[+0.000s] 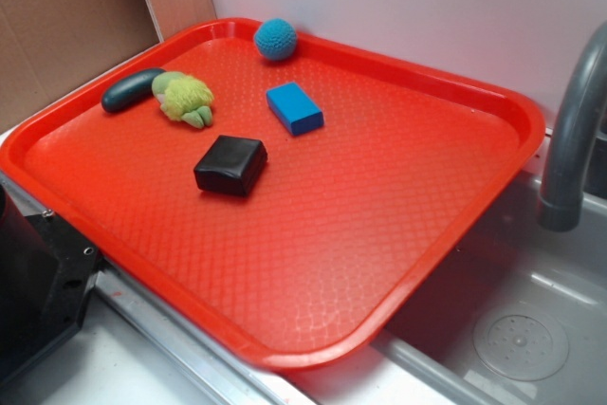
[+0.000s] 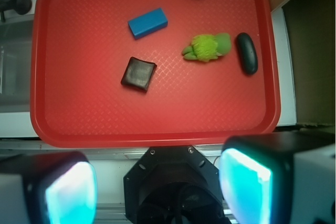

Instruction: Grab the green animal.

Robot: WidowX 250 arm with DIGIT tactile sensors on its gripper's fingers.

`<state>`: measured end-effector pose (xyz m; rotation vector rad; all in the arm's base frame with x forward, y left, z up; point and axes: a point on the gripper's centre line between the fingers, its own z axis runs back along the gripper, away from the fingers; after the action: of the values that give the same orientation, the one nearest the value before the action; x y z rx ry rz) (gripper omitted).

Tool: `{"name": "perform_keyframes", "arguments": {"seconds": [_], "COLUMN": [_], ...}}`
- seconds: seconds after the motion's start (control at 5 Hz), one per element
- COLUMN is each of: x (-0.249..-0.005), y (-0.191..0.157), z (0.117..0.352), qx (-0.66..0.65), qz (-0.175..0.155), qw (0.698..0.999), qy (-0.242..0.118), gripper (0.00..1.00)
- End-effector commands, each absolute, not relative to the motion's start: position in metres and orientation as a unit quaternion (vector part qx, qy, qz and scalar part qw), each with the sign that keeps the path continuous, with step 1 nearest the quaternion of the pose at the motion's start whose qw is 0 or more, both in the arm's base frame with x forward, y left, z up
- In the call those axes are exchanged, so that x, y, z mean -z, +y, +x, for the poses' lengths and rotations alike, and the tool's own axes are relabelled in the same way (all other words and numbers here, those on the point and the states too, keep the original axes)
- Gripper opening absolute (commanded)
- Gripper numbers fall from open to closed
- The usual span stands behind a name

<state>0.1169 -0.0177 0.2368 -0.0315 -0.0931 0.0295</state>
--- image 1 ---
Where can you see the brown cardboard panel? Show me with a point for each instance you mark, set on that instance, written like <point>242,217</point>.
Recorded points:
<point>51,47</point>

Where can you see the blue rectangular block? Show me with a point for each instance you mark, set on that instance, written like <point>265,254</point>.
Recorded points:
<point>296,111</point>

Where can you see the grey toy faucet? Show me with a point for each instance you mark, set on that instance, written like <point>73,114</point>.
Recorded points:
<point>576,160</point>

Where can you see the red plastic tray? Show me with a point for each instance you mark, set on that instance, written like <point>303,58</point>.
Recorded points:
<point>343,223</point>

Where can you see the grey plastic sink basin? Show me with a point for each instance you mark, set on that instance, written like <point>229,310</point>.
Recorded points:
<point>514,315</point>

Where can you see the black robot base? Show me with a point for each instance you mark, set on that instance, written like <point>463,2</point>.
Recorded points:
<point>47,273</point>

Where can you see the green plush animal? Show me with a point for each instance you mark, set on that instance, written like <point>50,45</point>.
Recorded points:
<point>184,98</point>

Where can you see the black wrapped block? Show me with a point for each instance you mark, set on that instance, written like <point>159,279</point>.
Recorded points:
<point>232,166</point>

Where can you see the dark green toy cucumber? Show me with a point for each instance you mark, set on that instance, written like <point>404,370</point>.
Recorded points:
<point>129,90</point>

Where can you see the teal crocheted ball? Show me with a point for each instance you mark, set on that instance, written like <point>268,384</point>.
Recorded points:
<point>276,39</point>

